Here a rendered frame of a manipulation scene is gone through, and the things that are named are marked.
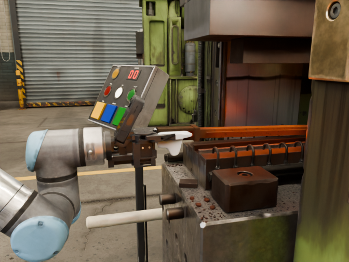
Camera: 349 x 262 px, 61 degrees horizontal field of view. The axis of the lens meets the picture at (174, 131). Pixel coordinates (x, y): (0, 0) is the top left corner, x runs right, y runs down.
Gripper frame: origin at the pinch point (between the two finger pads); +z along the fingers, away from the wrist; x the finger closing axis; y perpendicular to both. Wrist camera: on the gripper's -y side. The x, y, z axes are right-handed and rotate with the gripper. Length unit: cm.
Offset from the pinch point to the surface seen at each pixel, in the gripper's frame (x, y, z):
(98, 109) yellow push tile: -61, 3, -22
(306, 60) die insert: 3.7, -17.1, 30.2
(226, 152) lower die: 3.7, 5.3, 9.5
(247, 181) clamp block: 19.2, 6.5, 7.4
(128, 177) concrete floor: -234, 105, 2
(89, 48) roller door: -799, -51, -42
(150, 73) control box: -42.5, -12.8, -1.5
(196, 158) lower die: 0.5, 7.4, 2.6
